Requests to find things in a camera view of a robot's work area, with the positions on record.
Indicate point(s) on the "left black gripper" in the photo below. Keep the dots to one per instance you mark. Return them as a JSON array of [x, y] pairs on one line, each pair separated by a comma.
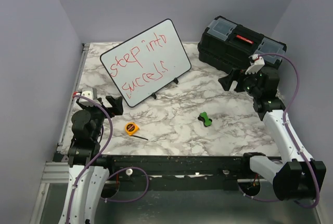
[[116, 104]]

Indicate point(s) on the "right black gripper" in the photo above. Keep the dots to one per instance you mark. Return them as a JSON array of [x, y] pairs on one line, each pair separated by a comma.
[[236, 75]]

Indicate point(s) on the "green black whiteboard eraser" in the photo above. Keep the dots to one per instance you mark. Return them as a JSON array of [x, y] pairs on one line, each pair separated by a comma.
[[203, 117]]

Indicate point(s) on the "white whiteboard with red writing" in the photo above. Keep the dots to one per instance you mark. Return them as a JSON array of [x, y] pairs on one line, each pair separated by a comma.
[[147, 62]]

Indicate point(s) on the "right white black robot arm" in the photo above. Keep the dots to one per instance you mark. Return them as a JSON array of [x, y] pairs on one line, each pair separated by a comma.
[[298, 176]]

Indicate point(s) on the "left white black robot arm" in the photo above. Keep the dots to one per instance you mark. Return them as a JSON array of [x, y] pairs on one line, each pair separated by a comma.
[[88, 170]]

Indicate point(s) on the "orange tape measure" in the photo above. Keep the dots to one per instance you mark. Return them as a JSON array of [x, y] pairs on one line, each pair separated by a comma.
[[131, 129]]

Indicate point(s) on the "black plastic toolbox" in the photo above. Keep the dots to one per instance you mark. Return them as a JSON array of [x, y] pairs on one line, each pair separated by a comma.
[[226, 45]]

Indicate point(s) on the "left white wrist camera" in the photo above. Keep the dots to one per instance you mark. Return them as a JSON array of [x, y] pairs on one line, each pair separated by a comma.
[[89, 94]]

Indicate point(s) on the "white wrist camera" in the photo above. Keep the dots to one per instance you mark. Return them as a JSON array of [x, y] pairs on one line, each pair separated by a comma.
[[257, 63], [89, 94]]

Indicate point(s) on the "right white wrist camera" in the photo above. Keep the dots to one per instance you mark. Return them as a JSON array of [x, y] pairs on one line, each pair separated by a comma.
[[257, 63]]

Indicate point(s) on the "black wire easel stand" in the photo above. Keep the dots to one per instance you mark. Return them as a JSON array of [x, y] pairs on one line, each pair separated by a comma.
[[153, 95]]

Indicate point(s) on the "black front mounting rail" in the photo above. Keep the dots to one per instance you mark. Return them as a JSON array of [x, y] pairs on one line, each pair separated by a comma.
[[177, 173]]

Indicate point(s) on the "aluminium frame extrusion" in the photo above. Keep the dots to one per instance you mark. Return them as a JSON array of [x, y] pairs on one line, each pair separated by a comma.
[[53, 172]]

